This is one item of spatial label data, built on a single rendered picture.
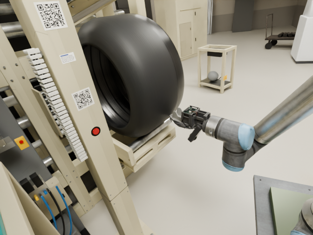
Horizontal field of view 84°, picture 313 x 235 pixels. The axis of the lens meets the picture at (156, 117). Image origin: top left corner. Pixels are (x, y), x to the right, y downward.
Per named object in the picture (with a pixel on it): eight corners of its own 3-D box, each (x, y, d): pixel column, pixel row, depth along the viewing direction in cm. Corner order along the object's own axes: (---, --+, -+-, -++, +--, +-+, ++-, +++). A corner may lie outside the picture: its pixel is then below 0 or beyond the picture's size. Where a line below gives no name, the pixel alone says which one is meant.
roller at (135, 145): (123, 146, 86) (122, 150, 90) (129, 153, 85) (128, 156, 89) (167, 114, 107) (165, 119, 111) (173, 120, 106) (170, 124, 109)
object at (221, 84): (222, 93, 331) (225, 50, 290) (197, 87, 374) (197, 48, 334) (232, 87, 347) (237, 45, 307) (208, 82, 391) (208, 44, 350)
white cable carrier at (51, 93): (81, 162, 78) (26, 50, 53) (76, 157, 81) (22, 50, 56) (90, 156, 80) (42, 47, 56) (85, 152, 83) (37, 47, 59)
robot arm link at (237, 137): (246, 157, 63) (249, 135, 58) (213, 144, 71) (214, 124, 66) (254, 142, 68) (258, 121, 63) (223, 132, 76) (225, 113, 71)
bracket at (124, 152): (132, 167, 85) (127, 151, 80) (91, 139, 110) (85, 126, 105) (137, 162, 87) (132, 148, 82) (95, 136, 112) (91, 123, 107)
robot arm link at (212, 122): (223, 131, 76) (213, 143, 70) (213, 128, 79) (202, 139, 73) (225, 114, 71) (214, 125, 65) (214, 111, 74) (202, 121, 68)
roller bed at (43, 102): (61, 137, 107) (38, 93, 91) (52, 130, 116) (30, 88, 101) (90, 122, 118) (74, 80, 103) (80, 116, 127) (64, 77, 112)
